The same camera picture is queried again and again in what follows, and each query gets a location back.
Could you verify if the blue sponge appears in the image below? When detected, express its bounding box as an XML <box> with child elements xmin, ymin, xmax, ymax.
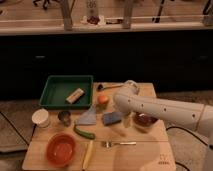
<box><xmin>102</xmin><ymin>112</ymin><xmax>122</xmax><ymax>126</ymax></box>

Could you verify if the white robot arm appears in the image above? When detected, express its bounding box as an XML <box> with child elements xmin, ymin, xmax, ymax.
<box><xmin>113</xmin><ymin>80</ymin><xmax>213</xmax><ymax>171</ymax></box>

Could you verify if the dark purple bowl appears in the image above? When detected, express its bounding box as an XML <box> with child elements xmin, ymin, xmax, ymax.
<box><xmin>133</xmin><ymin>113</ymin><xmax>158</xmax><ymax>128</ymax></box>

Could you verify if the red bowl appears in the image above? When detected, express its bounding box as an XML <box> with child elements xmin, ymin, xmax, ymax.
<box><xmin>45</xmin><ymin>133</ymin><xmax>76</xmax><ymax>168</ymax></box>

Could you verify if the orange fruit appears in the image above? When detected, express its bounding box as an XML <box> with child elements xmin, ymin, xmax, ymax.
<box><xmin>97</xmin><ymin>95</ymin><xmax>109</xmax><ymax>106</ymax></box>

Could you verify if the tan wooden block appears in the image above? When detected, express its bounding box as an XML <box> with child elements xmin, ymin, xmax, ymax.
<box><xmin>66</xmin><ymin>88</ymin><xmax>84</xmax><ymax>104</ymax></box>

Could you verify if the blue grey cloth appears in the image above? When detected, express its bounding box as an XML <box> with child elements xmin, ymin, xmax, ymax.
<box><xmin>75</xmin><ymin>106</ymin><xmax>96</xmax><ymax>125</ymax></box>

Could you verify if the green plastic tray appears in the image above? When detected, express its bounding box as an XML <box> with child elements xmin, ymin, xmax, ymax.
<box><xmin>39</xmin><ymin>75</ymin><xmax>93</xmax><ymax>110</ymax></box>

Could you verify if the small metal cup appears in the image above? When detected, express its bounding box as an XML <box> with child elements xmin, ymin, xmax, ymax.
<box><xmin>58</xmin><ymin>111</ymin><xmax>71</xmax><ymax>126</ymax></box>

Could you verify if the silver fork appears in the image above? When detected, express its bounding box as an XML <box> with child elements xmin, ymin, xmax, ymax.
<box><xmin>101</xmin><ymin>141</ymin><xmax>136</xmax><ymax>148</ymax></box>

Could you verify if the yellow banana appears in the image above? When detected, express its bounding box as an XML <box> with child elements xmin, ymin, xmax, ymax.
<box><xmin>82</xmin><ymin>140</ymin><xmax>94</xmax><ymax>171</ymax></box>

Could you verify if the white paper cup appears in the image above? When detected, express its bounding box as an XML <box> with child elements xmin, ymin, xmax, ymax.
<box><xmin>32</xmin><ymin>109</ymin><xmax>50</xmax><ymax>128</ymax></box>

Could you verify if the wooden handled spoon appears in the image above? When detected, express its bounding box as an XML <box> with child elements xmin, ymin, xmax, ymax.
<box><xmin>97</xmin><ymin>84</ymin><xmax>123</xmax><ymax>92</ymax></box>

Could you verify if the black cable left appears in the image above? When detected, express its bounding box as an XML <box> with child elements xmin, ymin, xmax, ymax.
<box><xmin>0</xmin><ymin>111</ymin><xmax>37</xmax><ymax>147</ymax></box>

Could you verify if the black cable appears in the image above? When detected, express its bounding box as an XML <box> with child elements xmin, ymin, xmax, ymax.
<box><xmin>0</xmin><ymin>111</ymin><xmax>37</xmax><ymax>147</ymax></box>
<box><xmin>165</xmin><ymin>125</ymin><xmax>213</xmax><ymax>171</ymax></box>

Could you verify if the black cable right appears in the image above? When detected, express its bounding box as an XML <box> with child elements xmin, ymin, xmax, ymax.
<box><xmin>165</xmin><ymin>125</ymin><xmax>213</xmax><ymax>171</ymax></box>

